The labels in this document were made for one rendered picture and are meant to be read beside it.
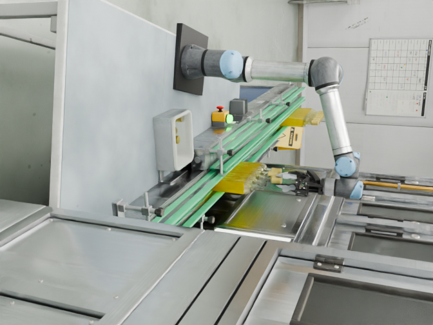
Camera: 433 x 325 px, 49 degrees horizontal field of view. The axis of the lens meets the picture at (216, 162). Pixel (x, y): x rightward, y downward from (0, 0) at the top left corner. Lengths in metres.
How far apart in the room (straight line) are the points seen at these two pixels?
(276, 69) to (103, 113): 0.82
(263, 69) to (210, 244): 1.15
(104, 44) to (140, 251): 0.76
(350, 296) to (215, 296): 0.26
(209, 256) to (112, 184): 0.71
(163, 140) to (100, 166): 0.37
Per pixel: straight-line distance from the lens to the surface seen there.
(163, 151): 1.91
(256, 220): 2.03
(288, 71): 2.07
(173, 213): 1.72
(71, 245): 1.19
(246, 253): 1.06
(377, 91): 7.89
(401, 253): 1.95
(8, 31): 2.09
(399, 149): 8.11
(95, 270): 1.07
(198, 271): 1.00
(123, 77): 1.71
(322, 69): 1.91
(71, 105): 1.48
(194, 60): 2.05
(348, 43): 7.85
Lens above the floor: 1.67
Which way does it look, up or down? 21 degrees down
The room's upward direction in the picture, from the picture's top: 95 degrees clockwise
